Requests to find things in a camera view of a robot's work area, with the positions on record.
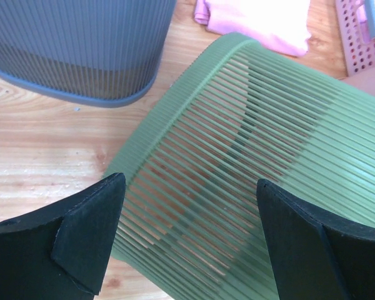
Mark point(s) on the pink plastic storage basket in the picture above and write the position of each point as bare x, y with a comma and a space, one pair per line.
357, 27

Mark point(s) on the pink folded t-shirt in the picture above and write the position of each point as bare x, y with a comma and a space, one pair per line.
280, 26

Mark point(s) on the green mesh waste basket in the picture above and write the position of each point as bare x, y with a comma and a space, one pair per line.
190, 221

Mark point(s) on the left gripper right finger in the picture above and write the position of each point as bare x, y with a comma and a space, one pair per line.
314, 253

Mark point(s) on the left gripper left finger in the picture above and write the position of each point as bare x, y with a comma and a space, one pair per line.
62, 250

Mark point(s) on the grey mesh waste basket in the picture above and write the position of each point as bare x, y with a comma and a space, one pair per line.
97, 53

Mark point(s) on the orange plastic bucket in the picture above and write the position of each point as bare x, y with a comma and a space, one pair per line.
364, 81

